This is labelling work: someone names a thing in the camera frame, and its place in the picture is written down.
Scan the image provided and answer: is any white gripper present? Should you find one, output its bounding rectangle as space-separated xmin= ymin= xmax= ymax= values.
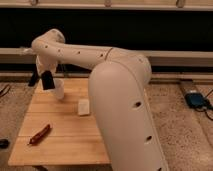
xmin=36 ymin=56 xmax=58 ymax=76

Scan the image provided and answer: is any black eraser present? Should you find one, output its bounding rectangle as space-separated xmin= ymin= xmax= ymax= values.
xmin=41 ymin=71 xmax=55 ymax=90

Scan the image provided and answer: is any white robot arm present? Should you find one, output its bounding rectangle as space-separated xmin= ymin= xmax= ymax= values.
xmin=31 ymin=29 xmax=169 ymax=171

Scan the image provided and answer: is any white cube block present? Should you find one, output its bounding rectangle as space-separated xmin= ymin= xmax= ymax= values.
xmin=78 ymin=99 xmax=90 ymax=116

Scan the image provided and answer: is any red marker pen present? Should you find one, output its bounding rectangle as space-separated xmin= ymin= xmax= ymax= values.
xmin=29 ymin=125 xmax=51 ymax=145

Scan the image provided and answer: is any wooden table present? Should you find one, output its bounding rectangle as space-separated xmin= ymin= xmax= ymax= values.
xmin=8 ymin=78 xmax=109 ymax=166

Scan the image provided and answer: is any black object on floor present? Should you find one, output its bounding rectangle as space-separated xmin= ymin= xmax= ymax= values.
xmin=0 ymin=139 xmax=10 ymax=149

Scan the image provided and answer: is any blue device on floor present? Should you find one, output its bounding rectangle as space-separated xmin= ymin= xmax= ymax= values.
xmin=184 ymin=93 xmax=209 ymax=108

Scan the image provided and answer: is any black rail leg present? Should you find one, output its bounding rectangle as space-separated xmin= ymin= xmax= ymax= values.
xmin=28 ymin=68 xmax=39 ymax=87

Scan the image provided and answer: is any grey metal rail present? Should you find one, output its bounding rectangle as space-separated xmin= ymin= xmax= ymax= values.
xmin=0 ymin=48 xmax=213 ymax=67

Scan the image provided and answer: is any black cable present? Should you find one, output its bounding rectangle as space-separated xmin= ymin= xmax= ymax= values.
xmin=195 ymin=88 xmax=213 ymax=122

